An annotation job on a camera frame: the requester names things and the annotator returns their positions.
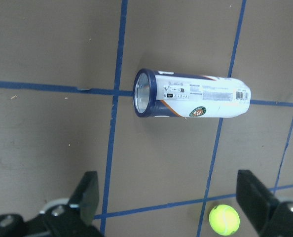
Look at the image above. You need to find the tennis ball with black lettering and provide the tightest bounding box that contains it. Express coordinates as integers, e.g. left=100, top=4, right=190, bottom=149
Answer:
left=209, top=204, right=240, bottom=236

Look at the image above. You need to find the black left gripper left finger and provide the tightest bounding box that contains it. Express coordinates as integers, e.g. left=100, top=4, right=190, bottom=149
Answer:
left=68, top=171, right=99, bottom=226

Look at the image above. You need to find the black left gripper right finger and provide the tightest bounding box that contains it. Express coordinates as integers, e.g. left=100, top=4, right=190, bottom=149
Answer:
left=236, top=169, right=280, bottom=235

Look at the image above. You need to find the white blue tennis ball can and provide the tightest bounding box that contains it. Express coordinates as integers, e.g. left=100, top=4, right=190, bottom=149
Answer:
left=133, top=69, right=252, bottom=119

